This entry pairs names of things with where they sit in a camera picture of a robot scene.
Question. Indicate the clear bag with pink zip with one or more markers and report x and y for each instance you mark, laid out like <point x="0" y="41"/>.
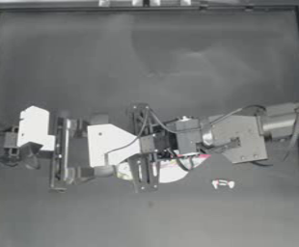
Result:
<point x="171" y="175"/>

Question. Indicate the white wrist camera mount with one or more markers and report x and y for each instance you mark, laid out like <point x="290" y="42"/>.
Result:
<point x="109" y="141"/>
<point x="34" y="128"/>

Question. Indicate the black table frame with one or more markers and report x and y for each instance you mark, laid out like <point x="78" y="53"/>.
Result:
<point x="70" y="8"/>

